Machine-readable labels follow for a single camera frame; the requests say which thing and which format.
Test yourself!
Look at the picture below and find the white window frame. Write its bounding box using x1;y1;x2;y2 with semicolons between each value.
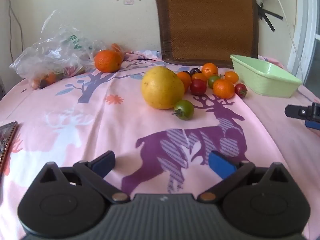
287;0;320;90

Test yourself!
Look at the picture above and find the brown woven seat cushion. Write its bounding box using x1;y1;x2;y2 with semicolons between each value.
155;0;259;68

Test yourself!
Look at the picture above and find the thin white cable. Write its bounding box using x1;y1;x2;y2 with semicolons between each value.
271;0;304;82

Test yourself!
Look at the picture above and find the large orange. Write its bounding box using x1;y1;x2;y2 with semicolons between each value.
94;50;122;73

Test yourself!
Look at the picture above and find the pink printed bedsheet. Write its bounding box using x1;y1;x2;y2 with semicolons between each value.
0;49;320;240

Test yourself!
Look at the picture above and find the clear plastic bag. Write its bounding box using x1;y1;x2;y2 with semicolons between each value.
9;9;107;90

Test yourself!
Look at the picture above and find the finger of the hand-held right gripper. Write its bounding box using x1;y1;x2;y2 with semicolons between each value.
285;102;320;123
304;120;320;131

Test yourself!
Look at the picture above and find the thin black wall cable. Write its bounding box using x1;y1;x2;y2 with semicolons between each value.
7;0;24;63

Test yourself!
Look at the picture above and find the yellow pomelo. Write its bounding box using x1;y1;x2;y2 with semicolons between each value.
141;66;185;110

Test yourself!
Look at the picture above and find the light green plastic basin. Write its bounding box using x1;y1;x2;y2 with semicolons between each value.
230;54;302;98

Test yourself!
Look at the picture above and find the crossed black tape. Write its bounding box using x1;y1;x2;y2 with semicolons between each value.
257;2;283;32

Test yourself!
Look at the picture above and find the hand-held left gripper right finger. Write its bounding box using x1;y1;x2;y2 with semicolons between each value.
197;151;292;204

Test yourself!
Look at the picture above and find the red tomato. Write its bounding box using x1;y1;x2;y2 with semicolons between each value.
190;79;207;96
234;83;248;98

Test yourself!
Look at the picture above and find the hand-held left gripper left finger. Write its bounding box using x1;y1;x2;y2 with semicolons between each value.
35;151;130;204

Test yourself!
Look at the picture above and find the smartphone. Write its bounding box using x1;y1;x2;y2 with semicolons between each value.
0;121;19;178

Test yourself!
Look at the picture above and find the green tomato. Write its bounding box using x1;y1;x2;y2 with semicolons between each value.
208;75;220;89
172;99;195;121

